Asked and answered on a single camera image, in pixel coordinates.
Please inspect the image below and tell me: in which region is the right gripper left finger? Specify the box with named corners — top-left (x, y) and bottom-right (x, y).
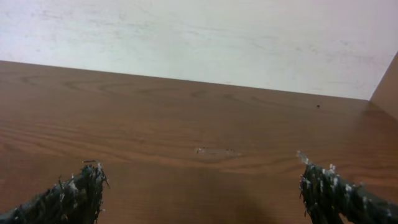
top-left (1, 160), bottom-right (108, 224)

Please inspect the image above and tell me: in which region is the wooden side panel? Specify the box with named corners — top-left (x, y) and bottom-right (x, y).
top-left (370, 54), bottom-right (398, 119)

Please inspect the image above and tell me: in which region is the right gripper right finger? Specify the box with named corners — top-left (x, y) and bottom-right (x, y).
top-left (297, 151), bottom-right (397, 224)

